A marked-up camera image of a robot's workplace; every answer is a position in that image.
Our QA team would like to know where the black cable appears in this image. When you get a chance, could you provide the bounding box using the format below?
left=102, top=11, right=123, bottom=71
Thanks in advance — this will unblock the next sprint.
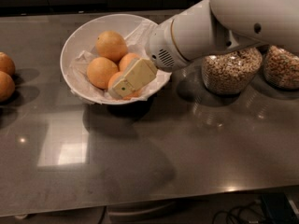
left=212, top=201, right=265, bottom=224

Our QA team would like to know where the orange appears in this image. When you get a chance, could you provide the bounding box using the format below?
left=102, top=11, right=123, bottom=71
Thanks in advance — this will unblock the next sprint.
left=95, top=31, right=128, bottom=63
left=119, top=52, right=139, bottom=71
left=108, top=71, right=141, bottom=100
left=0, top=52, right=16, bottom=76
left=0, top=71, right=15, bottom=102
left=87, top=57, right=119, bottom=90

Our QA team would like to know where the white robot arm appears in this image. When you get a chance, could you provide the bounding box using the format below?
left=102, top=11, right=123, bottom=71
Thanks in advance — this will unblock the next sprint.
left=108, top=0, right=299, bottom=99

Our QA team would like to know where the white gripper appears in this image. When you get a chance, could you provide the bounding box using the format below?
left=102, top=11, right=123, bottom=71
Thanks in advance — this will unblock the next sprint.
left=107, top=19, right=190, bottom=99

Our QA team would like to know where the white bowl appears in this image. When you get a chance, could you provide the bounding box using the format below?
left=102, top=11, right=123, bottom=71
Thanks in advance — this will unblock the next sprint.
left=59, top=13, right=173, bottom=105

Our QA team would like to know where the far right glass jar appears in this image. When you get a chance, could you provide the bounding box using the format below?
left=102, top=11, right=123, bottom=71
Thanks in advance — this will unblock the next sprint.
left=263, top=46, right=299, bottom=90

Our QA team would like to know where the front glass cereal jar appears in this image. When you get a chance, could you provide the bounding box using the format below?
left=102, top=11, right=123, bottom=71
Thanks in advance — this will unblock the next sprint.
left=202, top=48, right=263, bottom=95

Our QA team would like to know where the black power adapter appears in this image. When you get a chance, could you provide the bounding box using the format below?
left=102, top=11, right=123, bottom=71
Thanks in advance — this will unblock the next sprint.
left=261, top=193, right=299, bottom=224

